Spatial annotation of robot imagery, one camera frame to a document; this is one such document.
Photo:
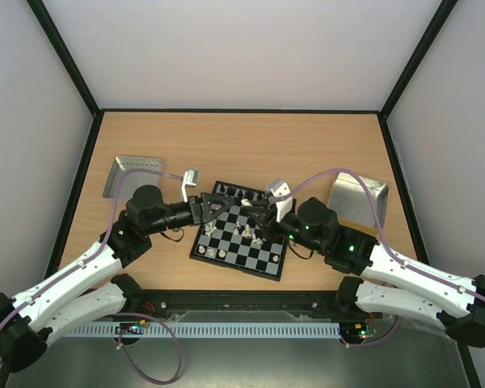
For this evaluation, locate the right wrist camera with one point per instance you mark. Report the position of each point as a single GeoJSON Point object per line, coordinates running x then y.
{"type": "Point", "coordinates": [280, 196]}

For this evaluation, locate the light blue cable duct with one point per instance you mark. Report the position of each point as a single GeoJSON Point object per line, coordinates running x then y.
{"type": "Point", "coordinates": [211, 330]}

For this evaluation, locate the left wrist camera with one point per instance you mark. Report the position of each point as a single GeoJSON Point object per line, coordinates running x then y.
{"type": "Point", "coordinates": [189, 180]}

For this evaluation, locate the yellow metal tin box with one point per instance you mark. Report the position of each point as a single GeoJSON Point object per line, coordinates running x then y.
{"type": "Point", "coordinates": [351, 204]}

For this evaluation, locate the black aluminium frame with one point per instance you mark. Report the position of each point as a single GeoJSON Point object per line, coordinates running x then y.
{"type": "Point", "coordinates": [437, 22]}

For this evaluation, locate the black silver chess board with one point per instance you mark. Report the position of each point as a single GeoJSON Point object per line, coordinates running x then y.
{"type": "Point", "coordinates": [269, 270]}

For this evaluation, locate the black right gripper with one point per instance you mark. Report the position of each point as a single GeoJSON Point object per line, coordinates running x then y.
{"type": "Point", "coordinates": [284, 227]}

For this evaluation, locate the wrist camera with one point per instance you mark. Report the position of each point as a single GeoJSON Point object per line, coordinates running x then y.
{"type": "Point", "coordinates": [189, 180]}
{"type": "Point", "coordinates": [280, 196]}

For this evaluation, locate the pink metal tin box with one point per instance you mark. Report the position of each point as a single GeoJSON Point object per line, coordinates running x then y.
{"type": "Point", "coordinates": [121, 165]}

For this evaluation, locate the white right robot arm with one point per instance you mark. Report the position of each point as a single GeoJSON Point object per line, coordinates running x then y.
{"type": "Point", "coordinates": [377, 278]}

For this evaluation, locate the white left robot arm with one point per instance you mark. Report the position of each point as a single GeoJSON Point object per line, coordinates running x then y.
{"type": "Point", "coordinates": [93, 285]}

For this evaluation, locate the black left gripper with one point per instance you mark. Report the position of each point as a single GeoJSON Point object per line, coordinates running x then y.
{"type": "Point", "coordinates": [196, 209]}

